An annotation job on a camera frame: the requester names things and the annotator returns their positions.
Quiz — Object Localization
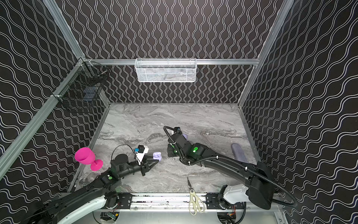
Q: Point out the beige handled scissors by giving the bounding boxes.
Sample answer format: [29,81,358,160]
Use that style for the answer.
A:
[187,177,206,216]

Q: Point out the purple earbud charging case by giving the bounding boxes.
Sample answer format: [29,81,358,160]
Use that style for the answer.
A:
[153,152,162,161]

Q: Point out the aluminium back horizontal bar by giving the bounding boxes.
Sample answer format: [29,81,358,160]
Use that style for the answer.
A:
[85,58,259,65]

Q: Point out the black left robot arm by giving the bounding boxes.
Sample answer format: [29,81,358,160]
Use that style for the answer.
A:
[21,154,159,224]

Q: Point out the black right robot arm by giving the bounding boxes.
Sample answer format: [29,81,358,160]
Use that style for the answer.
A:
[163,126,298,210]

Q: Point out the pink plastic goblet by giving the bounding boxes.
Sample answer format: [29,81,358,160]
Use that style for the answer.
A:
[75,147,103,171]

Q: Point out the black wire basket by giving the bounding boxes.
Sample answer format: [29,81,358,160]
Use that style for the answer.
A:
[55,61,110,113]

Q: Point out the white wire basket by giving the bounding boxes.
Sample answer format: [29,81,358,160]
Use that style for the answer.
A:
[134,62,198,83]

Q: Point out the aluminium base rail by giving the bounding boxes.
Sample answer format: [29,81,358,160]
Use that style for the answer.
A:
[95,193,280,212]

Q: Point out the aluminium left side bar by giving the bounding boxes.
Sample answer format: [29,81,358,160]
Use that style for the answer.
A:
[1,59,84,178]

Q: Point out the grey purple glasses case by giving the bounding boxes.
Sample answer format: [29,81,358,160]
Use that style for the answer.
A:
[231,143,248,163]

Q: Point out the aluminium corner frame post right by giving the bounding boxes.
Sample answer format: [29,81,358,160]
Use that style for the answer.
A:
[238,0,295,108]

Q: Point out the aluminium corner frame post left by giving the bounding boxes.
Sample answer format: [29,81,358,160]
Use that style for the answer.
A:
[43,0,85,59]

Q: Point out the aluminium corner frame post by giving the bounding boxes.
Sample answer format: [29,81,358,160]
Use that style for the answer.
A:
[238,0,295,108]
[43,0,85,59]

